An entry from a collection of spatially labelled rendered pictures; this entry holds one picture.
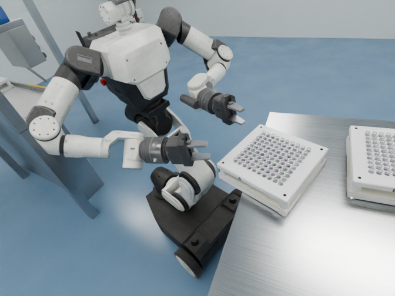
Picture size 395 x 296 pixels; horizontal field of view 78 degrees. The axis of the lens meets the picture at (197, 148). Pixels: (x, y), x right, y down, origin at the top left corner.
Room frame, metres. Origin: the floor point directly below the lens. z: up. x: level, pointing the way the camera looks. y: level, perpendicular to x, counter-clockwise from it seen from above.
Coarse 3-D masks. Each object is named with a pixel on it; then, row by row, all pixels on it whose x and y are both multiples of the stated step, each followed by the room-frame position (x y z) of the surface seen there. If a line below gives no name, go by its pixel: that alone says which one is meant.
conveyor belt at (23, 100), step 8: (16, 88) 1.84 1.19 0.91; (8, 96) 1.72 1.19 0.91; (16, 96) 1.68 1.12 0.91; (24, 96) 1.65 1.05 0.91; (32, 96) 1.61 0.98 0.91; (40, 96) 1.58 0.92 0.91; (16, 104) 1.55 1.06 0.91; (24, 104) 1.52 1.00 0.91; (32, 104) 1.49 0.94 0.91; (24, 112) 1.40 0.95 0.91
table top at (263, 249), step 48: (336, 144) 0.57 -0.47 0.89; (336, 192) 0.39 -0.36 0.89; (240, 240) 0.32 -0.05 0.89; (288, 240) 0.29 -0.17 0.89; (336, 240) 0.26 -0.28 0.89; (384, 240) 0.23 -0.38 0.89; (240, 288) 0.20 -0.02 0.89; (288, 288) 0.18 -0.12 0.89; (336, 288) 0.16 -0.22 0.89; (384, 288) 0.14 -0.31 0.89
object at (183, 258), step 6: (180, 252) 0.68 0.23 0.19; (186, 252) 0.67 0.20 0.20; (180, 258) 0.65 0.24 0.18; (186, 258) 0.64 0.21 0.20; (192, 258) 0.63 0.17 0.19; (186, 264) 0.62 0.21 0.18; (192, 264) 0.61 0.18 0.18; (198, 264) 0.61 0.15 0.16; (192, 270) 0.58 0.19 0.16; (198, 270) 0.59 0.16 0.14; (198, 276) 0.57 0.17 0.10
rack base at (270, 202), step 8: (320, 168) 0.47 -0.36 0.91; (224, 176) 0.53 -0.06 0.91; (232, 176) 0.52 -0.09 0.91; (312, 176) 0.44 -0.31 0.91; (232, 184) 0.50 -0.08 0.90; (240, 184) 0.48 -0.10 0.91; (304, 184) 0.42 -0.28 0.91; (248, 192) 0.45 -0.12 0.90; (256, 192) 0.44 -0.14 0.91; (264, 200) 0.41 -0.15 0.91; (272, 200) 0.40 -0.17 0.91; (296, 200) 0.38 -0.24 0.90; (272, 208) 0.38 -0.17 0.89; (280, 208) 0.36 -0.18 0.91; (288, 208) 0.36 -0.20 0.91
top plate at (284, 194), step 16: (256, 128) 0.67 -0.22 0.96; (240, 144) 0.61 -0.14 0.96; (304, 144) 0.53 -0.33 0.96; (224, 160) 0.55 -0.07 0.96; (272, 160) 0.50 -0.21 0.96; (288, 160) 0.49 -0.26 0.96; (304, 160) 0.47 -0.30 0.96; (320, 160) 0.46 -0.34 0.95; (240, 176) 0.47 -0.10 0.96; (256, 176) 0.46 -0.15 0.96; (272, 176) 0.44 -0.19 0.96; (304, 176) 0.42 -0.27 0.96; (272, 192) 0.39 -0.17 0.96; (288, 192) 0.38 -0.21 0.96
